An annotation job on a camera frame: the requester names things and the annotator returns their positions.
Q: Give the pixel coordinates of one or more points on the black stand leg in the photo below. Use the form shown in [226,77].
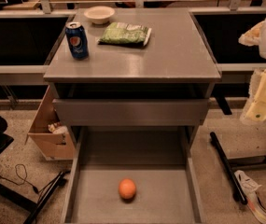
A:
[231,165]

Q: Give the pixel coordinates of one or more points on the white orange sneaker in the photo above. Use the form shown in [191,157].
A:
[249,188]

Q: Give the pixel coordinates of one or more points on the green chip bag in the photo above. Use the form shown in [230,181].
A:
[121,33]

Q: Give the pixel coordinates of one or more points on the open grey middle drawer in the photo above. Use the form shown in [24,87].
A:
[133,176]

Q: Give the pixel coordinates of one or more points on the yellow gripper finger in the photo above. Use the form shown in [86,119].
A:
[251,37]
[254,111]

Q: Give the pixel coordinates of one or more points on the cardboard box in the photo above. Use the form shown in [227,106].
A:
[51,138]

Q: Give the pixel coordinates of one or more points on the white bowl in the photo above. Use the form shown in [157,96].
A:
[99,15]

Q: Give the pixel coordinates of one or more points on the orange fruit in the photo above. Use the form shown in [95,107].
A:
[127,189]

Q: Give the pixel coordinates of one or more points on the black chair base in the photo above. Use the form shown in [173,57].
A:
[23,167]

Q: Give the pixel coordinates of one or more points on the blue Pepsi can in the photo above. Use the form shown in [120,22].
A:
[77,40]

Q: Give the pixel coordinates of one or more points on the grey drawer cabinet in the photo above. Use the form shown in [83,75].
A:
[175,64]

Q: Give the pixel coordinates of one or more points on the closed grey top drawer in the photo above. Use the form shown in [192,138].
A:
[131,112]

